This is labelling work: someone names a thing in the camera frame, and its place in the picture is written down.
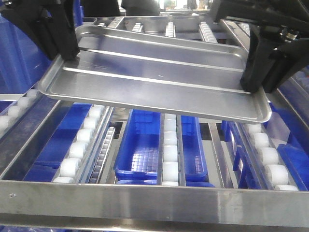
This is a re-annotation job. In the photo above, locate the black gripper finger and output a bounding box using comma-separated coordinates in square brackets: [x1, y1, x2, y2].
[0, 0, 80, 60]
[240, 25, 309, 93]

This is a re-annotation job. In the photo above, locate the silver metal tray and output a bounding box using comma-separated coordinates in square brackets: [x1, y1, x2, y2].
[38, 25, 271, 123]

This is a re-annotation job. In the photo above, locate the steel front shelf beam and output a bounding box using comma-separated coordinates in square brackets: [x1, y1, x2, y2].
[0, 180, 309, 231]

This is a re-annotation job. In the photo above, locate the large blue crate left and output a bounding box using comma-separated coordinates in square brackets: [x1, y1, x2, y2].
[0, 17, 51, 94]

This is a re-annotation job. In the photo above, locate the blue bin below right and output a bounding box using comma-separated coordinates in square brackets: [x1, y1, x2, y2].
[221, 106, 309, 191]

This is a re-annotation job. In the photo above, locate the blue bin below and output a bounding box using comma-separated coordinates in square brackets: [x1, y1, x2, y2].
[23, 103, 91, 182]
[221, 106, 309, 191]
[113, 109, 209, 182]

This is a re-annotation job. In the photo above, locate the far left roller track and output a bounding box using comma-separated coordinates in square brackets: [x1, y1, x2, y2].
[0, 89, 42, 137]

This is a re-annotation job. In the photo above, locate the right white roller track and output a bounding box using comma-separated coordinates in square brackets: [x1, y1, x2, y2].
[244, 124, 299, 191]

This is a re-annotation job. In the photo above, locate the white roller track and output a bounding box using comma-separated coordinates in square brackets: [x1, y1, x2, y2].
[52, 104, 114, 184]
[244, 124, 299, 191]
[160, 114, 186, 186]

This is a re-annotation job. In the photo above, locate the left white roller track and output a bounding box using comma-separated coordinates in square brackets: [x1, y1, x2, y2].
[52, 104, 114, 184]

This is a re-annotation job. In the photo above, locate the centre white roller track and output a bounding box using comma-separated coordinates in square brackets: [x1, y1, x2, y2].
[160, 114, 186, 186]

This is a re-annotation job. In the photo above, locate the blue bin below left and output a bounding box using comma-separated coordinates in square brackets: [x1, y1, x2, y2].
[23, 103, 91, 182]

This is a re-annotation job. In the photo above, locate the blue bin below centre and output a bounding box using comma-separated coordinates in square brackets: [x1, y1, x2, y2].
[113, 109, 209, 182]

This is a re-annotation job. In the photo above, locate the left steel divider rail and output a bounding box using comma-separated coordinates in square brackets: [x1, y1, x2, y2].
[0, 96, 71, 181]

